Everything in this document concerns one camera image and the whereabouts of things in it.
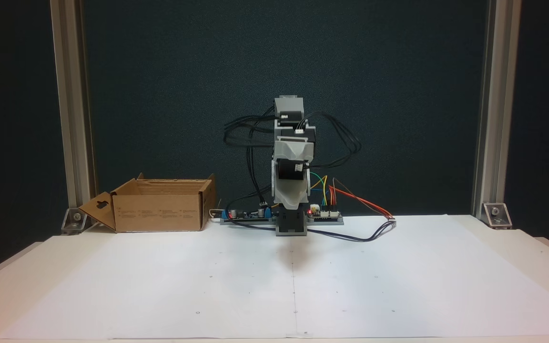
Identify dark blue power cable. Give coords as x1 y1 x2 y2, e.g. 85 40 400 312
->
229 219 397 243

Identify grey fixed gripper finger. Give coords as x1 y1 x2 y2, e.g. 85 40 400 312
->
273 181 310 211

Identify aluminium frame post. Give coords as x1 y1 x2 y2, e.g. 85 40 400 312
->
50 0 99 212
471 0 523 217

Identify open brown cardboard box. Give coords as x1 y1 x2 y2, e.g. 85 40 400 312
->
78 173 217 233

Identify black servo cable bundle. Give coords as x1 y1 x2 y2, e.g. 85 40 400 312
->
302 111 362 170
223 106 278 211

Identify metal corner bracket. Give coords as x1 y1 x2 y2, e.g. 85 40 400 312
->
61 207 88 235
482 203 513 229

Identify orange red jumper wires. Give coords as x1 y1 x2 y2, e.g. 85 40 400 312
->
329 178 396 220

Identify green jumper wire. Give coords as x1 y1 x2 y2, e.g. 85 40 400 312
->
310 172 325 206

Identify circuit board with jumper headers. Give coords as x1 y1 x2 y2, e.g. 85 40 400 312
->
306 204 344 225

